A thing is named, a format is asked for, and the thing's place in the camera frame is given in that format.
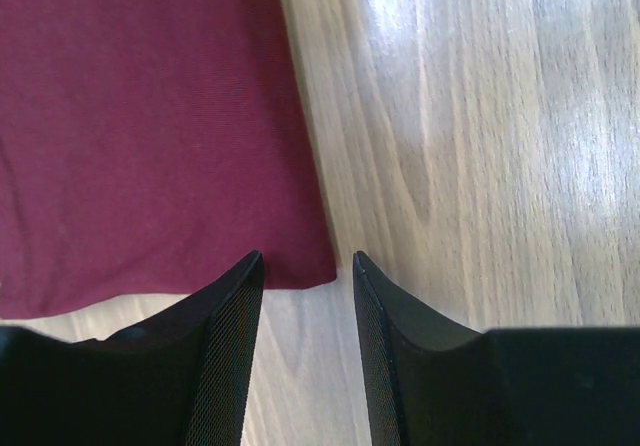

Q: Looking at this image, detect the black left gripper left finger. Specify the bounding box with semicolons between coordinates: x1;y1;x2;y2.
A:
1;252;264;445

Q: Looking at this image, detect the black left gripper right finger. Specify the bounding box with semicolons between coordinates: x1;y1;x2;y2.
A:
353;252;639;445

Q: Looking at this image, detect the maroon t shirt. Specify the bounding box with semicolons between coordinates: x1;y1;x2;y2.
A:
1;0;336;319

